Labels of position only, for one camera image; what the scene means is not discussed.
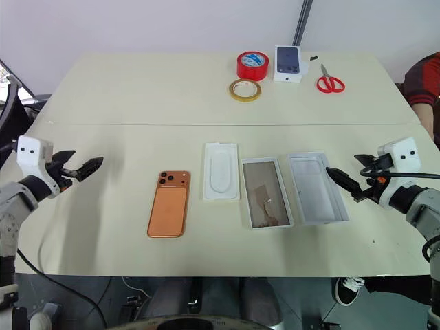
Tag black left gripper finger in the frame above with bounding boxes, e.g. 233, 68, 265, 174
69, 156, 105, 183
51, 149, 77, 169

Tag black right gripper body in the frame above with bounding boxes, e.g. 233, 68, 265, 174
361, 155, 393, 204

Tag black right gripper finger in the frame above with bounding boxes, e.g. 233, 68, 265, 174
353, 153, 380, 168
324, 166, 366, 203

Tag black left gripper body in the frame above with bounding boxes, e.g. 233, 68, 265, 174
43, 159, 75, 192

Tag white box bottom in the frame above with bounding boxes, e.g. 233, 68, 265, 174
287, 151, 351, 227

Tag white box base brown inside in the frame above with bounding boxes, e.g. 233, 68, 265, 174
241, 156, 295, 231

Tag white box with phone print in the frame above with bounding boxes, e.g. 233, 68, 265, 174
272, 45, 304, 84

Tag black grey office chair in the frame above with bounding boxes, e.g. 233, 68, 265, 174
0, 57, 53, 166

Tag orange smartphone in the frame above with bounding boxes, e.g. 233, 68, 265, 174
146, 169, 193, 239

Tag person in red striped sleeve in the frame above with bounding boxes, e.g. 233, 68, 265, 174
401, 51, 440, 154

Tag black and white sneaker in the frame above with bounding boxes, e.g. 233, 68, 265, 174
331, 275, 366, 307

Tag white moulded insert tray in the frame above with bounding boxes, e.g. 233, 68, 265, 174
202, 141, 241, 204

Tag yellow tape roll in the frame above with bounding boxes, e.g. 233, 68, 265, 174
228, 78, 263, 103

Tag grey robot body part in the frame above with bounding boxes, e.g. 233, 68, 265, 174
0, 283, 65, 330

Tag red tape roll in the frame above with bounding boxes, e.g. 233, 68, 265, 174
236, 51, 270, 82

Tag dark rounded shape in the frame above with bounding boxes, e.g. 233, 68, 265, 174
112, 311, 287, 330

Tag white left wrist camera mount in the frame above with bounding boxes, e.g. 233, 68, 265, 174
16, 135, 69, 199

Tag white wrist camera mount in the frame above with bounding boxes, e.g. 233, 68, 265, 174
16, 135, 69, 199
376, 137, 422, 209

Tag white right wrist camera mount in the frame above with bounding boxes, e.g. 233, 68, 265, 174
376, 137, 422, 209

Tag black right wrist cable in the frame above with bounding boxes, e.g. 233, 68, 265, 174
359, 164, 440, 181

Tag red handled scissors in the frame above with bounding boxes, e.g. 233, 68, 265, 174
316, 63, 346, 94

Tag black floor cable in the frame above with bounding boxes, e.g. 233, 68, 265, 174
14, 246, 108, 330

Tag thin white cable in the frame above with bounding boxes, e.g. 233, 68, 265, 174
121, 276, 149, 300

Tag grey aluminium rail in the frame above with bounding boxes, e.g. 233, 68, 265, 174
291, 0, 314, 47

